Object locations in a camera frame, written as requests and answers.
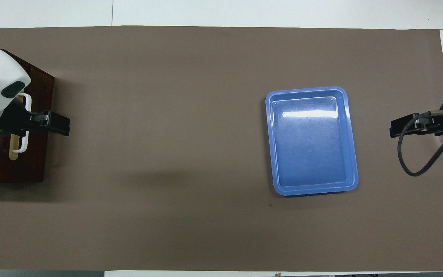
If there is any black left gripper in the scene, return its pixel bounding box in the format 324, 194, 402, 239
0, 102, 70, 137

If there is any white drawer handle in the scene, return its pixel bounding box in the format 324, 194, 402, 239
13, 92, 32, 153

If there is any blue plastic tray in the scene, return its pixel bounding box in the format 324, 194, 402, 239
265, 86, 359, 197

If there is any brown table mat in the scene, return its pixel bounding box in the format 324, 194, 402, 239
0, 25, 443, 272

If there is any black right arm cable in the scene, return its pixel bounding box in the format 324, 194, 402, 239
397, 109, 443, 177

